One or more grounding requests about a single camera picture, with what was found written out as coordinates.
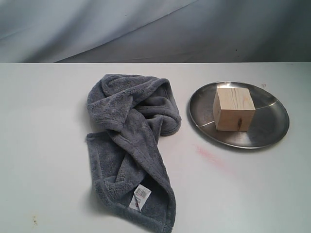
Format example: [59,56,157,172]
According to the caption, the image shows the white barcode label tag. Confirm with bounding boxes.
[129,184,152,212]

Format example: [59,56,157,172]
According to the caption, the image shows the grey-blue fleece towel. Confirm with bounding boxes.
[86,74,181,233]

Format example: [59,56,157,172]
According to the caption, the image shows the light wooden cube block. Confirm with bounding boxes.
[213,87,256,132]

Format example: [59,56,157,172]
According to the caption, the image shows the round stainless steel plate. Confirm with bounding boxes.
[187,82,290,149]

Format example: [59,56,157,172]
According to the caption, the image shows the grey backdrop cloth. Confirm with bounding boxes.
[0,0,311,63]

